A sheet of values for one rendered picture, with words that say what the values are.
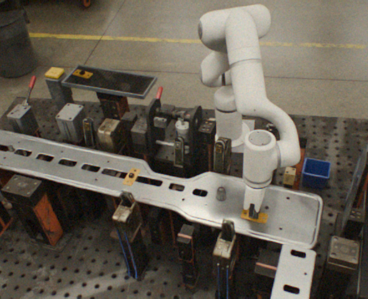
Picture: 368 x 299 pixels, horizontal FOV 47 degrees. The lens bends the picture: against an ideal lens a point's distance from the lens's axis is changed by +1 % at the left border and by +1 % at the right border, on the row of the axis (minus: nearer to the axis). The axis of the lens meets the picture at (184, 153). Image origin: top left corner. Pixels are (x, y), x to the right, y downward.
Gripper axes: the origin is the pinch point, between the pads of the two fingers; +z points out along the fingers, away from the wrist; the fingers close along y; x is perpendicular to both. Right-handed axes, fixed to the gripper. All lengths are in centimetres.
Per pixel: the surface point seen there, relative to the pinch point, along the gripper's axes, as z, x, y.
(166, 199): 3.3, -30.4, 1.4
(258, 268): 5.2, 5.2, 16.6
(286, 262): 3.2, 12.8, 13.5
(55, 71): -12, -95, -38
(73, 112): -8, -78, -21
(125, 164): 3, -52, -10
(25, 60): 90, -249, -178
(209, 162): 7.4, -22.5, -23.4
